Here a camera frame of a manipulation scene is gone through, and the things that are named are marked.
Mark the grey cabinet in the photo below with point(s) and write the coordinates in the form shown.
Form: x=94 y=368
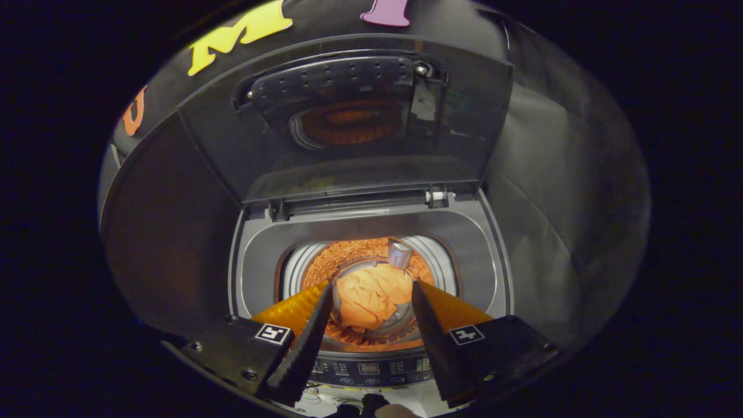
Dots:
x=168 y=232

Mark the dark washing machine lid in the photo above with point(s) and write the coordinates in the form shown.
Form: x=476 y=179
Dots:
x=220 y=133

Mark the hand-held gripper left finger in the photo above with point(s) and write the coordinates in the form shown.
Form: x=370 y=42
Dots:
x=305 y=348

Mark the orange polo shirt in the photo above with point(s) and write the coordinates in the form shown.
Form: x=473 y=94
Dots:
x=371 y=296

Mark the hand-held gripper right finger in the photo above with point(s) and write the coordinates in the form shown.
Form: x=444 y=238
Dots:
x=432 y=342

